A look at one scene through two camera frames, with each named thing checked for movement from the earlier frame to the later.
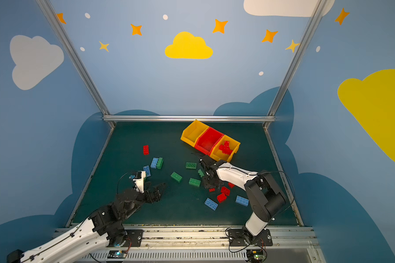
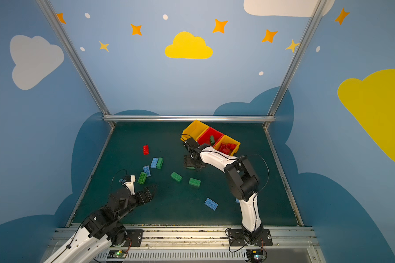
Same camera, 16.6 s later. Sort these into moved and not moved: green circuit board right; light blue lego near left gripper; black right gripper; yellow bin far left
Moved: black right gripper
Not moved: yellow bin far left; light blue lego near left gripper; green circuit board right
